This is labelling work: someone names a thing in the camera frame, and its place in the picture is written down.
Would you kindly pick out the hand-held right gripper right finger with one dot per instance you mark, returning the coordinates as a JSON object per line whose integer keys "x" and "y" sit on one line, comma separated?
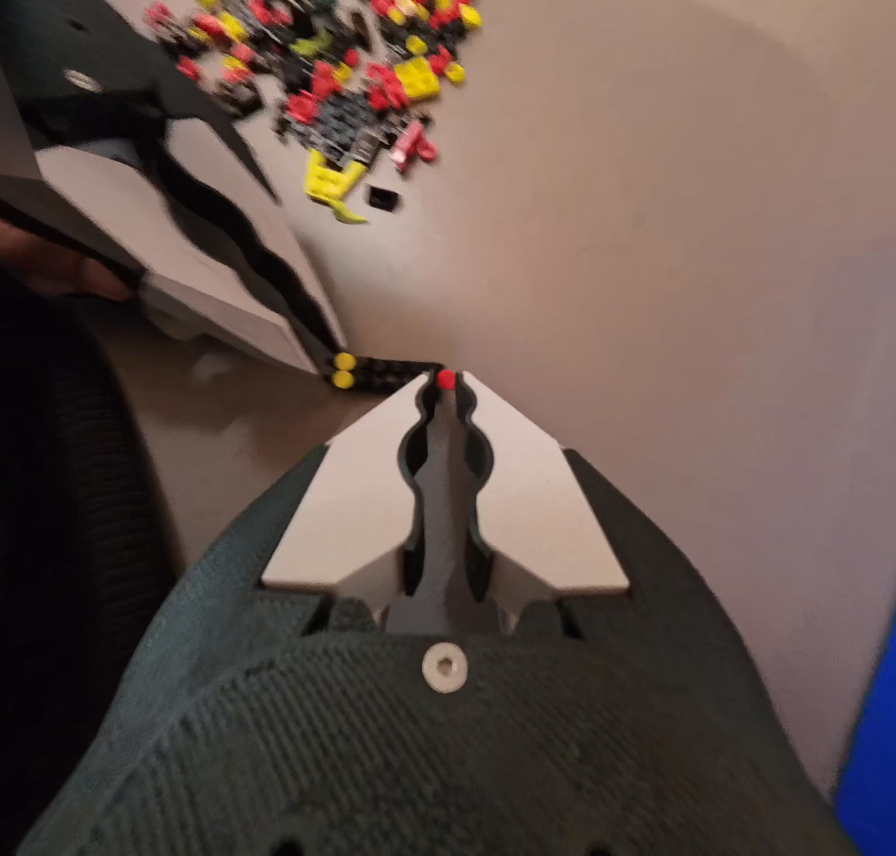
{"x": 546, "y": 513}

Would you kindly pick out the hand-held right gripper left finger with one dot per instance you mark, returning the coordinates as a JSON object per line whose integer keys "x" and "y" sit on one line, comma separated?
{"x": 343, "y": 513}

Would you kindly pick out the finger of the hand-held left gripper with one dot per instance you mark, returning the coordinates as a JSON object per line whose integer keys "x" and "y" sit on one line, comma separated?
{"x": 154, "y": 254}
{"x": 273, "y": 240}

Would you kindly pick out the yellow round lego stud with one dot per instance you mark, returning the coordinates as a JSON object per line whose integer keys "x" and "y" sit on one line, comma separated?
{"x": 344, "y": 361}
{"x": 343, "y": 379}

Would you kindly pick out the black long lego plate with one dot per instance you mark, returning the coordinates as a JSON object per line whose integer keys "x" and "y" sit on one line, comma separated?
{"x": 392, "y": 376}

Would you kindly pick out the red round lego stud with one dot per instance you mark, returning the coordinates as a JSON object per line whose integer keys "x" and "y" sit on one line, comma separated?
{"x": 446, "y": 378}

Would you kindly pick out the lime green lego claw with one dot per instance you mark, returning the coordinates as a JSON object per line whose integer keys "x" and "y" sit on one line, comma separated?
{"x": 348, "y": 213}

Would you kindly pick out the yellow lego wedge plate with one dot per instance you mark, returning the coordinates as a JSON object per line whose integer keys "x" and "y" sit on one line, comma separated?
{"x": 329, "y": 182}

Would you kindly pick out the small black lego jumper plate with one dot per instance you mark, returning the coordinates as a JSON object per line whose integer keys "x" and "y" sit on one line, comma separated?
{"x": 383, "y": 198}

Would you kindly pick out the pile of mixed lego pieces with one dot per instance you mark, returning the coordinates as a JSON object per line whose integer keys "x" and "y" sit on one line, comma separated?
{"x": 336, "y": 110}

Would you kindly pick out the red lego bar piece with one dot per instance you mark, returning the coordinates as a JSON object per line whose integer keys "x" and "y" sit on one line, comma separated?
{"x": 413, "y": 143}

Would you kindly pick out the person's left hand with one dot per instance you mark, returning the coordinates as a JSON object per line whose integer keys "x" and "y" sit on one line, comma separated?
{"x": 42, "y": 268}

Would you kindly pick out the blue plastic bin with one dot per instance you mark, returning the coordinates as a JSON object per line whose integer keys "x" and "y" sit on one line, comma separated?
{"x": 871, "y": 765}

